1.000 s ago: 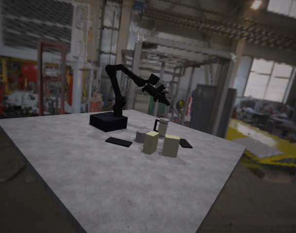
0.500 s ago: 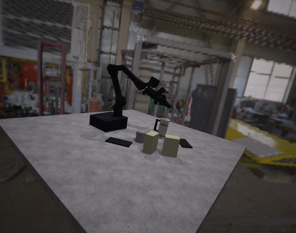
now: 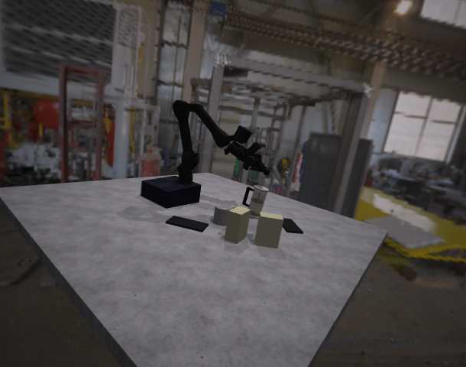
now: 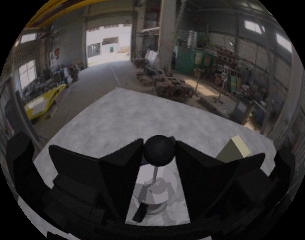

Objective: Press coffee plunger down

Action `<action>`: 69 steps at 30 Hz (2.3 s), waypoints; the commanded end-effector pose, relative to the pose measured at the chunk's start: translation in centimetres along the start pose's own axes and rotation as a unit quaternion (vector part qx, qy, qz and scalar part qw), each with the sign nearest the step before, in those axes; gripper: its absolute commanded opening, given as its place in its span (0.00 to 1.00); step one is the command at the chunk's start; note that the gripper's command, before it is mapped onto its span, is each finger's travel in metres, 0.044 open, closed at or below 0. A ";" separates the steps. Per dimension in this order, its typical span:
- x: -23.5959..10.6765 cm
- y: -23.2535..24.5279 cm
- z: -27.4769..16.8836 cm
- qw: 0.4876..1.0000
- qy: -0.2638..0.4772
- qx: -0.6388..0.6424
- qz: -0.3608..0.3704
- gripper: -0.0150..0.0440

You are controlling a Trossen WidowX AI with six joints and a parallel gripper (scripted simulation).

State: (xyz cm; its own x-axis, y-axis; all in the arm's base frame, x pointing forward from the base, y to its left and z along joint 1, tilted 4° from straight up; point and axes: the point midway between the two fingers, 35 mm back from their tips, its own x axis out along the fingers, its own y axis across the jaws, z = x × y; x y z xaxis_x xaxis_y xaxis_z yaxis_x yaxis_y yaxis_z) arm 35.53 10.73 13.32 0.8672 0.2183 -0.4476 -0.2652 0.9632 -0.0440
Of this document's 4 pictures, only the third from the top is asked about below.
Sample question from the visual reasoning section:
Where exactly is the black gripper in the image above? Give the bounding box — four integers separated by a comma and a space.
237, 147, 268, 173

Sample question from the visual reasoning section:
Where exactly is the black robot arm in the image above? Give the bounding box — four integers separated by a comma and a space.
172, 100, 262, 185

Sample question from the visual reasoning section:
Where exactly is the glass french press with black handle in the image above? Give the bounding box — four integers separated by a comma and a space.
242, 181, 269, 219

